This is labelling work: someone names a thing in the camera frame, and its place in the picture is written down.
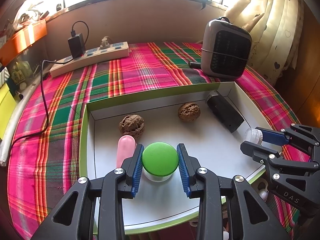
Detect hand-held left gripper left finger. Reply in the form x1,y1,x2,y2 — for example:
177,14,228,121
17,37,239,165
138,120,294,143
30,144,145,240

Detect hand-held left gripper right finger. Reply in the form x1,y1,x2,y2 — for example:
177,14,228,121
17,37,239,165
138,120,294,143
176,143,290,240

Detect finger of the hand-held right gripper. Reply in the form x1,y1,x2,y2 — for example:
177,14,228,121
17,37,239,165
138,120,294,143
255,124,320,156
240,141,320,206

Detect small pink clip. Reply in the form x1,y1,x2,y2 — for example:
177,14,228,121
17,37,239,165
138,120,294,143
116,135,138,168

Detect green capped white massager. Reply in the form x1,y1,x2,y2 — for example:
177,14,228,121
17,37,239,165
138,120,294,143
141,142,179,182

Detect green white cardboard box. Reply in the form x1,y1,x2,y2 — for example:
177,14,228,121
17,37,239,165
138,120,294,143
79,81,283,235

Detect white ball massager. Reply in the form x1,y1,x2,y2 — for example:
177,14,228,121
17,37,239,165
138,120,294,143
257,180,269,200

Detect brown walnut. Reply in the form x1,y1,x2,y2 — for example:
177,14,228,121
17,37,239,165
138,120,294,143
119,114,145,139
178,102,201,123

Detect black electric shaver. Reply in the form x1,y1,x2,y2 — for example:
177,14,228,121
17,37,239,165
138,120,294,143
205,91,245,133

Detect grey portable heater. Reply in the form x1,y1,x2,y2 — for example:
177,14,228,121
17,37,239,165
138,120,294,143
201,17,252,82

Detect pink green plaid blanket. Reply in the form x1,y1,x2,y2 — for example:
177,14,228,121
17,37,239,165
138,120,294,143
5,41,309,240

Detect cream heart print curtain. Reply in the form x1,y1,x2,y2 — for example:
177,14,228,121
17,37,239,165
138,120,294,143
224,0,307,85

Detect white power strip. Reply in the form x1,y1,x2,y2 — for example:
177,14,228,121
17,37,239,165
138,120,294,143
49,42,130,78

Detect black charger adapter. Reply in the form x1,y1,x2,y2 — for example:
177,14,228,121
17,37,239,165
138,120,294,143
68,33,85,58

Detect orange storage box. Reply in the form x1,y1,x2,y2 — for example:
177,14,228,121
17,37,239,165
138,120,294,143
0,20,48,65

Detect crumpled papers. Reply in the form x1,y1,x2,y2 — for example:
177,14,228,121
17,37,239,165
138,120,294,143
12,1,50,27

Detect black power cord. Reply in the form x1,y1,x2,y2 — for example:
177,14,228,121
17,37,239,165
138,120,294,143
7,59,54,155

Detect black charger cable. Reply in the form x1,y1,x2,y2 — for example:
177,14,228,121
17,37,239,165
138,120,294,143
71,21,90,39

